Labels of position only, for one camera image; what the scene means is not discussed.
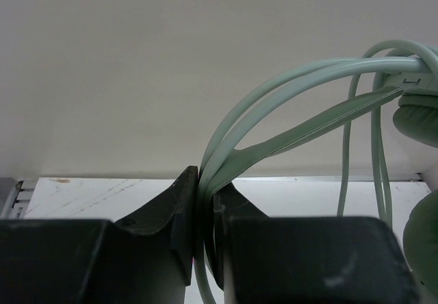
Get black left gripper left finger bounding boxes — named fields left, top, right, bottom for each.
left=1, top=166, right=198, bottom=303

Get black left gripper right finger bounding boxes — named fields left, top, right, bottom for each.
left=212, top=185, right=420, bottom=303

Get mint green headphones with cable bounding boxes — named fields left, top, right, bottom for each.
left=194, top=39, right=437, bottom=303

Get aluminium rail at table edge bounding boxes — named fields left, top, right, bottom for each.
left=0, top=177, right=37, bottom=219

